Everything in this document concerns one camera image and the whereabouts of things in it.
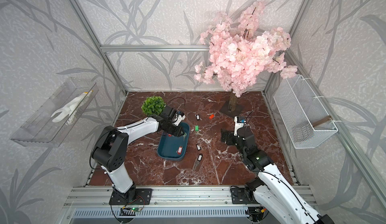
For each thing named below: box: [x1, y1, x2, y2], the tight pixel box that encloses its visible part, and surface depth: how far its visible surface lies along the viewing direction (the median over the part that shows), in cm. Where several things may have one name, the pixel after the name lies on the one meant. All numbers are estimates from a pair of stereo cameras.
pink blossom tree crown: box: [193, 0, 299, 98], surface depth 68 cm
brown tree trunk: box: [228, 88, 237, 112], surface depth 102 cm
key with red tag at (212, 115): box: [207, 112, 216, 121], surface depth 107 cm
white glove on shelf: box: [50, 90, 94, 126], surface depth 68 cm
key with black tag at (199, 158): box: [193, 153, 204, 172], surface depth 88 cm
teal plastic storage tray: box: [157, 122, 190, 161], surface depth 92 cm
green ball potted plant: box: [141, 95, 166, 117], surface depth 97 cm
